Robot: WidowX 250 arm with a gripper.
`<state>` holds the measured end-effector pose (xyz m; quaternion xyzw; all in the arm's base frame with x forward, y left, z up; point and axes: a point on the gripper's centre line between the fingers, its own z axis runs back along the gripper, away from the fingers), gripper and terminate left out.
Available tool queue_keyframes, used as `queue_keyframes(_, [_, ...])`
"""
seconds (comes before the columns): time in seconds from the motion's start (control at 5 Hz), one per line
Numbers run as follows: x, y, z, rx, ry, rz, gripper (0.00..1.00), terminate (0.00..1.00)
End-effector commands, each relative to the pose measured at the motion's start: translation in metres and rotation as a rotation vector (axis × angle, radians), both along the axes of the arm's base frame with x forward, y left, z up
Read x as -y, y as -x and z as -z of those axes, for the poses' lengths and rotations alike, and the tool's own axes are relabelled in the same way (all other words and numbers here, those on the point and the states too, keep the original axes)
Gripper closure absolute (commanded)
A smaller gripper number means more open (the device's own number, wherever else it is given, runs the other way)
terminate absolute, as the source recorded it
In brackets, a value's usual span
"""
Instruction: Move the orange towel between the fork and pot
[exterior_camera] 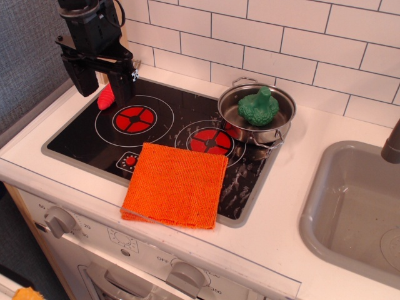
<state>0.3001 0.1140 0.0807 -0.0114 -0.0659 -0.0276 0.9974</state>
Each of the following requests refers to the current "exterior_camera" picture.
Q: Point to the yellow object at corner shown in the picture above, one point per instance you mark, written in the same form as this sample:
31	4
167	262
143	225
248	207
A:
27	293

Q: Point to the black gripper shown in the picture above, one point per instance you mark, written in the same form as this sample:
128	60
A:
93	45

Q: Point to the red handled metal spatula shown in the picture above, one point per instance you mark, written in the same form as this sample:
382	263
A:
106	97

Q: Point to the silver metal pot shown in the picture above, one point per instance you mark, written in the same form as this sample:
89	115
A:
269	136

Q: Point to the grey left oven knob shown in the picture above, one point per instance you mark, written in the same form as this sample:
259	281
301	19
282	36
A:
59	221

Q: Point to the black toy stove top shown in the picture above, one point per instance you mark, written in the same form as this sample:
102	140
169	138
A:
108	143

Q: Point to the orange cloth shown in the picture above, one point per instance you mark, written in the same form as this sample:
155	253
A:
175	187

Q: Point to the grey plastic sink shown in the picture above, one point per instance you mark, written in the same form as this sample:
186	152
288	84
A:
351	215

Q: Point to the grey oven knob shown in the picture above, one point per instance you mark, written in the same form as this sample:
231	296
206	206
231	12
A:
59	221
186	278

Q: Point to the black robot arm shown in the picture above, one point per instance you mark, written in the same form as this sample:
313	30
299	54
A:
89	6

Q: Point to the grey faucet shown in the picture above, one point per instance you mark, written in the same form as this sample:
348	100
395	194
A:
391	149

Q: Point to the green toy broccoli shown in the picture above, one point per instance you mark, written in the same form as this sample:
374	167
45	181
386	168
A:
258	109

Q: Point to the grey right oven knob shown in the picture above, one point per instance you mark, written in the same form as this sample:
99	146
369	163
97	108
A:
186	278

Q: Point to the oven door handle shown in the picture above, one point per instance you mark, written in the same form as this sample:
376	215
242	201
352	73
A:
117	283

